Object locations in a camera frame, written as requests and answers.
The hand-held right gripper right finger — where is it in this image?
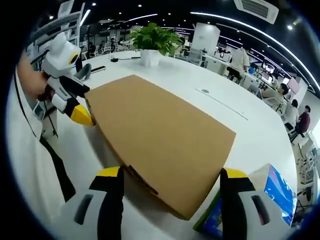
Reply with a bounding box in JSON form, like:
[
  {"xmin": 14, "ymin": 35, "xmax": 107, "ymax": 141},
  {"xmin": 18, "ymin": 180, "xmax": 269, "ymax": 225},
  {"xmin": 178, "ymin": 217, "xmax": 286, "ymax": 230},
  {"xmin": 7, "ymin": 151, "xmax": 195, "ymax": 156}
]
[{"xmin": 219, "ymin": 167, "xmax": 288, "ymax": 240}]

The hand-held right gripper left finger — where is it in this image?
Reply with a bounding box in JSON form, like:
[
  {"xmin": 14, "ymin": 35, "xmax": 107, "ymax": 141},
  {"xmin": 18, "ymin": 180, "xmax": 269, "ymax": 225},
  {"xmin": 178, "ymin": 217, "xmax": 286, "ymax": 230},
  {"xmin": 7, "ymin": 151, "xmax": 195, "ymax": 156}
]
[{"xmin": 51, "ymin": 166, "xmax": 125, "ymax": 240}]

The brown cardboard shoe box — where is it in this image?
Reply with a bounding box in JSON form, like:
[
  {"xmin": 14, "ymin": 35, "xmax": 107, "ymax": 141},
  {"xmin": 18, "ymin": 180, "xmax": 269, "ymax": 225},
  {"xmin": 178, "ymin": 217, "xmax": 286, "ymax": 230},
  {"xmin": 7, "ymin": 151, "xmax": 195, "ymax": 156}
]
[{"xmin": 84, "ymin": 74, "xmax": 237, "ymax": 222}]

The grey chair backrest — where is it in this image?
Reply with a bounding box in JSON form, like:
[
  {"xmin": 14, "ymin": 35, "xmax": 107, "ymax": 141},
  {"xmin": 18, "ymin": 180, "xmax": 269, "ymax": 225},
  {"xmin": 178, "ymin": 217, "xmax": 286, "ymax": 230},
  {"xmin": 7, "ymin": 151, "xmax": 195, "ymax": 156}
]
[{"xmin": 74, "ymin": 62, "xmax": 93, "ymax": 83}]

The white chest-worn device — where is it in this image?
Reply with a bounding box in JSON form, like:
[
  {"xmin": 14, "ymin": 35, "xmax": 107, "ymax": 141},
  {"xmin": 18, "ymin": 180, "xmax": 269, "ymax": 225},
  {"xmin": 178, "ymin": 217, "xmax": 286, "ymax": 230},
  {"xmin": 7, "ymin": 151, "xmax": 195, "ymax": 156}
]
[{"xmin": 31, "ymin": 99, "xmax": 48, "ymax": 121}]

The black gooseneck desk microphone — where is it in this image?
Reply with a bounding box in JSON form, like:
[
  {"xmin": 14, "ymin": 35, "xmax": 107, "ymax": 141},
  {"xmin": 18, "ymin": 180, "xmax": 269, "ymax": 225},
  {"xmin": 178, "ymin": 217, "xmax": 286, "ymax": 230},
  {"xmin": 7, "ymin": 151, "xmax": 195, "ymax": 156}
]
[{"xmin": 109, "ymin": 56, "xmax": 141, "ymax": 63}]

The person's white shirt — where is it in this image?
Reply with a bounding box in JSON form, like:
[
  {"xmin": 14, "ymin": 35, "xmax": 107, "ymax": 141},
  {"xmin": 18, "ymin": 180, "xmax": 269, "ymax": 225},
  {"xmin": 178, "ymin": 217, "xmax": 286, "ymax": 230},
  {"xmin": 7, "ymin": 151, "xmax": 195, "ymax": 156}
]
[{"xmin": 6, "ymin": 67, "xmax": 76, "ymax": 226}]

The green potted plant white pot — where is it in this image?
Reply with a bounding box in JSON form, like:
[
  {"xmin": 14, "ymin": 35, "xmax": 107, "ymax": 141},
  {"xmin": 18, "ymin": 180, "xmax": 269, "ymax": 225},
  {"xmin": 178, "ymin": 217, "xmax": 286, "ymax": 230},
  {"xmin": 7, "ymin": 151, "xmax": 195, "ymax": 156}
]
[{"xmin": 128, "ymin": 22, "xmax": 185, "ymax": 68}]

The small pink monitor screen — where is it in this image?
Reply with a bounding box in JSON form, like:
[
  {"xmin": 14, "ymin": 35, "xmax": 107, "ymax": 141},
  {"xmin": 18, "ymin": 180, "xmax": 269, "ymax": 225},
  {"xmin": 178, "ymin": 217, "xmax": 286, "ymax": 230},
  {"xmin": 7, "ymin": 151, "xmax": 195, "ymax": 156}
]
[{"xmin": 286, "ymin": 76, "xmax": 301, "ymax": 94}]

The white square pillar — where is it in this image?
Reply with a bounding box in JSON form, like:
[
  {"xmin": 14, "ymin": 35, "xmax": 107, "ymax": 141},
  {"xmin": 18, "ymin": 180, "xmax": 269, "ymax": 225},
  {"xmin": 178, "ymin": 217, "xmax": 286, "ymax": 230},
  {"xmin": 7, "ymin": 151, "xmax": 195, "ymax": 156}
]
[{"xmin": 191, "ymin": 22, "xmax": 221, "ymax": 58}]

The ceiling air conditioner vent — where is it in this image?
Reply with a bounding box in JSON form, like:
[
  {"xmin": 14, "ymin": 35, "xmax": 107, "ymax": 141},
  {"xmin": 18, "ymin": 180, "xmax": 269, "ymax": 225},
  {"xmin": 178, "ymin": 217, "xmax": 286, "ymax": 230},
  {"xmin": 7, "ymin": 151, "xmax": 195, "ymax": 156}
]
[{"xmin": 233, "ymin": 0, "xmax": 280, "ymax": 25}]

